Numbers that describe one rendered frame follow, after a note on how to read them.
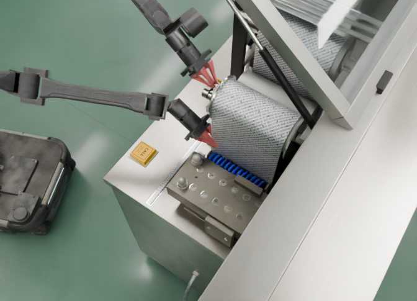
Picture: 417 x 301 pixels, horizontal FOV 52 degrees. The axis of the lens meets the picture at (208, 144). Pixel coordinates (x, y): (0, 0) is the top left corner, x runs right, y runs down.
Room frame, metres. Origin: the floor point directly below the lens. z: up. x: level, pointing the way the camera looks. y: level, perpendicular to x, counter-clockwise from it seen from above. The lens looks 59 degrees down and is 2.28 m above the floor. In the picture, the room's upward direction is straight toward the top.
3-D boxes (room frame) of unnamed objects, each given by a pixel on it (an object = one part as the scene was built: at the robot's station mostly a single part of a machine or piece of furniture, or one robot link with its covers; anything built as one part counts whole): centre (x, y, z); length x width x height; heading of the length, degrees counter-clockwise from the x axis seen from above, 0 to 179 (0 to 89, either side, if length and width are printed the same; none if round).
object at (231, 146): (0.67, -0.11, 1.11); 0.23 x 0.01 x 0.18; 55
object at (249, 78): (0.82, -0.21, 1.17); 0.26 x 0.12 x 0.12; 55
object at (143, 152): (0.79, 0.24, 0.91); 0.07 x 0.07 x 0.02; 55
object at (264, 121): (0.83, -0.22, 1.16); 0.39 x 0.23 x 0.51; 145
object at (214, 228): (0.46, -0.03, 0.96); 0.10 x 0.03 x 0.11; 55
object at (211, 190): (0.55, -0.07, 1.00); 0.40 x 0.16 x 0.06; 55
